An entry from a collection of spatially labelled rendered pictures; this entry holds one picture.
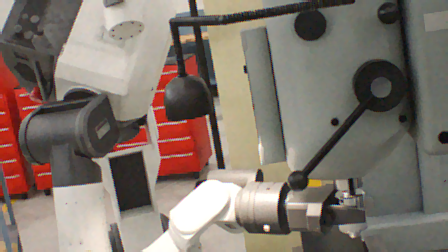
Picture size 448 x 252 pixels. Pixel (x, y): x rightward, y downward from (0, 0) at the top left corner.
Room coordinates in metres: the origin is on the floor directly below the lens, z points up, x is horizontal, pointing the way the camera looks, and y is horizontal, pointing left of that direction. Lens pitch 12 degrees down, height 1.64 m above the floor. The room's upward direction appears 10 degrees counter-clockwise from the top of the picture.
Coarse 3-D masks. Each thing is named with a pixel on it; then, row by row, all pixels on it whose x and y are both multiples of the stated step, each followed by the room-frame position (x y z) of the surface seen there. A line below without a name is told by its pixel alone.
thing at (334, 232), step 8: (304, 232) 1.28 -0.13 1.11; (336, 232) 1.28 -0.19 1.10; (304, 240) 1.28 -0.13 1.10; (312, 240) 1.28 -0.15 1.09; (320, 240) 1.28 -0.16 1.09; (328, 240) 1.28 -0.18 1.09; (336, 240) 1.28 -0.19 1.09; (344, 240) 1.28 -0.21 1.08; (352, 240) 1.27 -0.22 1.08; (360, 240) 1.27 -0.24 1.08; (304, 248) 1.28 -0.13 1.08; (312, 248) 1.28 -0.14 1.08; (320, 248) 1.28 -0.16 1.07; (328, 248) 1.28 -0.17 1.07; (336, 248) 1.28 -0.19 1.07; (344, 248) 1.28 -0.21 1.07; (352, 248) 1.27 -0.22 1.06; (360, 248) 1.27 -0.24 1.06
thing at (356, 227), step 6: (336, 204) 1.03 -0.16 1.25; (342, 204) 1.01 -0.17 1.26; (348, 204) 1.01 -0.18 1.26; (354, 204) 1.01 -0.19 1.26; (360, 204) 1.01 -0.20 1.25; (366, 216) 1.02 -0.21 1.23; (366, 222) 1.02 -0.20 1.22; (342, 228) 1.02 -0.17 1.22; (348, 228) 1.01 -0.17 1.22; (354, 228) 1.01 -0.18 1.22; (360, 228) 1.01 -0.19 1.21; (366, 228) 1.01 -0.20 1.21
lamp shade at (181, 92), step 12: (168, 84) 1.02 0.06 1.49; (180, 84) 1.00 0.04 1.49; (192, 84) 1.00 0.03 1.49; (204, 84) 1.02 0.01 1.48; (168, 96) 1.01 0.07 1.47; (180, 96) 0.99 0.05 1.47; (192, 96) 0.99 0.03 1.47; (204, 96) 1.00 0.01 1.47; (168, 108) 1.01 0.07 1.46; (180, 108) 0.99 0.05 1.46; (192, 108) 0.99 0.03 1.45; (204, 108) 1.00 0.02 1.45; (180, 120) 0.99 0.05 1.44
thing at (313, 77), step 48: (288, 0) 0.94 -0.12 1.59; (384, 0) 0.93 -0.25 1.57; (288, 48) 0.95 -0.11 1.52; (336, 48) 0.93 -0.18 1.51; (384, 48) 0.93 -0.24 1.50; (288, 96) 0.96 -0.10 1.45; (336, 96) 0.93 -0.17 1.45; (288, 144) 0.98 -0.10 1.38; (336, 144) 0.94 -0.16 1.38; (384, 144) 0.94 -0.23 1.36
